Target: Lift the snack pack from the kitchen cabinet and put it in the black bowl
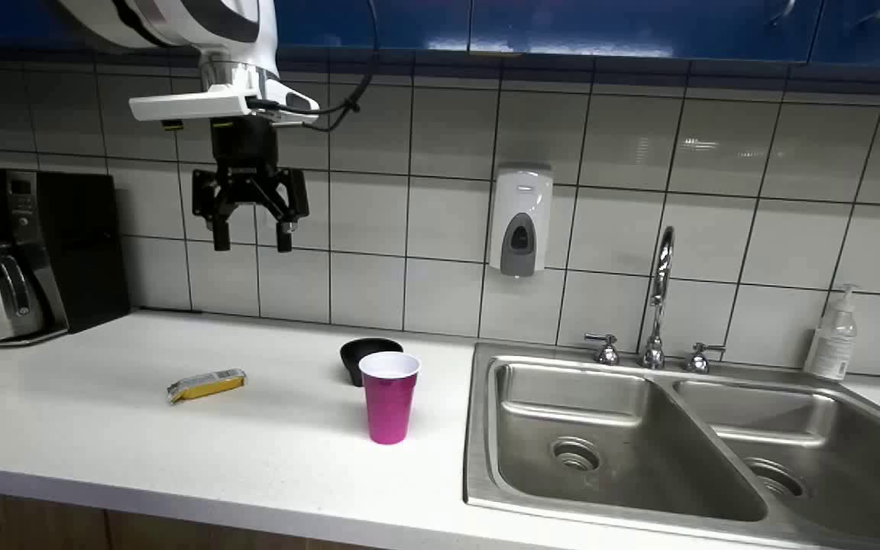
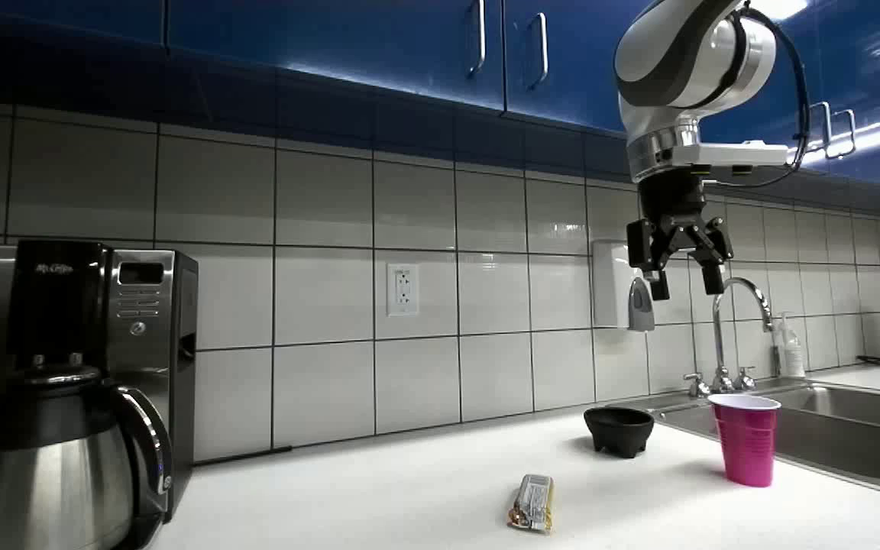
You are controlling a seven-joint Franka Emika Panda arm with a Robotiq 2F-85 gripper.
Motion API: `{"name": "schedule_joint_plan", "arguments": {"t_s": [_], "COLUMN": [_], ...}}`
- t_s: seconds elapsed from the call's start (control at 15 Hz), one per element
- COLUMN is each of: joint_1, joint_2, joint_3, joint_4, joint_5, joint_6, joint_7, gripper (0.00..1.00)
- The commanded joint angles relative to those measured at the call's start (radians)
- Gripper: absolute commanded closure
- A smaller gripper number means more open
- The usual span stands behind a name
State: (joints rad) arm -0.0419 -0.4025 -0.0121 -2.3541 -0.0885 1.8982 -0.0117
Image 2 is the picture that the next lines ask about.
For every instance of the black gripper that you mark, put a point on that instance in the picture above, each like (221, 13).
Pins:
(675, 217)

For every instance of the foil snack pack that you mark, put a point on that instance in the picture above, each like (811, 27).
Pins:
(534, 505)

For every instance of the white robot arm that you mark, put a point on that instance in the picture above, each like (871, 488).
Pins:
(676, 65)

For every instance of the black bowl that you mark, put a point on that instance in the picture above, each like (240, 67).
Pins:
(620, 429)

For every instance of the blue upper cabinet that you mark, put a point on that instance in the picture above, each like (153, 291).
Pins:
(391, 75)

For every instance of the steel kitchen sink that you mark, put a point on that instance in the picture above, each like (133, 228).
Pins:
(828, 429)

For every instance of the white soap dispenser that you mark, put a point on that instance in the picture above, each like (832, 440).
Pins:
(623, 297)

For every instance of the chrome sink faucet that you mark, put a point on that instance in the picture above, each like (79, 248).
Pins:
(734, 357)

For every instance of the clear soap bottle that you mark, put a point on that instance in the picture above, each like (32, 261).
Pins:
(791, 357)

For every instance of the pink plastic cup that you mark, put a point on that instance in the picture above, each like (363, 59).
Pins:
(748, 429)

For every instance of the black steel coffee maker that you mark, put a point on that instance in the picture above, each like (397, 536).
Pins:
(128, 313)

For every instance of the steel coffee carafe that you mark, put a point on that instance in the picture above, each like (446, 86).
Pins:
(84, 466)

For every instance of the steel handles far cabinet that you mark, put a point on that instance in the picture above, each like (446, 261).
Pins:
(832, 132)

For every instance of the steel cabinet handle right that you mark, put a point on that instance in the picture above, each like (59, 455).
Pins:
(542, 27)

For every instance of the steel cabinet handle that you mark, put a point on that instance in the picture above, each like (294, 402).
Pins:
(542, 27)
(481, 39)

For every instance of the white wall outlet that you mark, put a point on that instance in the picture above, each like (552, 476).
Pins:
(401, 289)

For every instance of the steel cabinet handle left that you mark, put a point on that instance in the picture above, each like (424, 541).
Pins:
(481, 39)

